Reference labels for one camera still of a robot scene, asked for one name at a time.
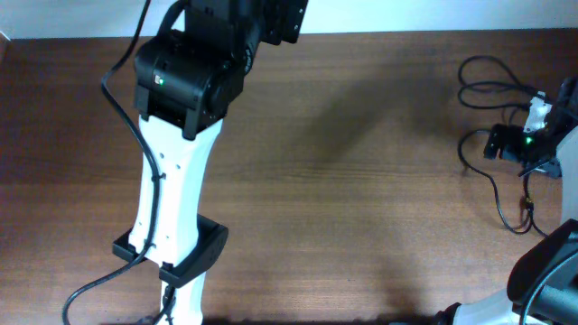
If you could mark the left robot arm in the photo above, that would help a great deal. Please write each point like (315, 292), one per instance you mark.
(187, 76)

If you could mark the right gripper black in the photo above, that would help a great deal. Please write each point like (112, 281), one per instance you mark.
(510, 152)

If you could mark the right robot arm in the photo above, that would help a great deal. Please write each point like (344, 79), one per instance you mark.
(557, 301)

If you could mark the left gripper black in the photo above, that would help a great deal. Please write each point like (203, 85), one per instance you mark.
(286, 20)

